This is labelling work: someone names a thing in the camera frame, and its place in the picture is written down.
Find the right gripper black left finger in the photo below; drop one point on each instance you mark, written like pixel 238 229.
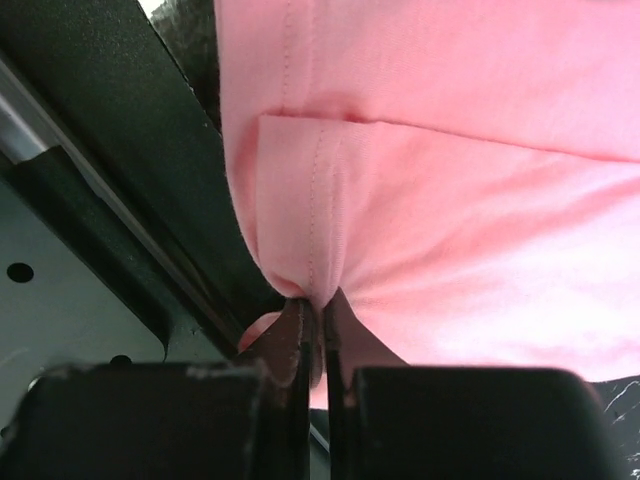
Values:
pixel 284 354

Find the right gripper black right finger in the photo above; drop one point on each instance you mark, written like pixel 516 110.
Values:
pixel 348 347

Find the light pink t shirt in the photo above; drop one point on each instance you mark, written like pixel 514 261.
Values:
pixel 465 172

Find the black marbled table mat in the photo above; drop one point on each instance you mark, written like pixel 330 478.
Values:
pixel 620 405

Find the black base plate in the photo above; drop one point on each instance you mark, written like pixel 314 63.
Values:
pixel 118 238

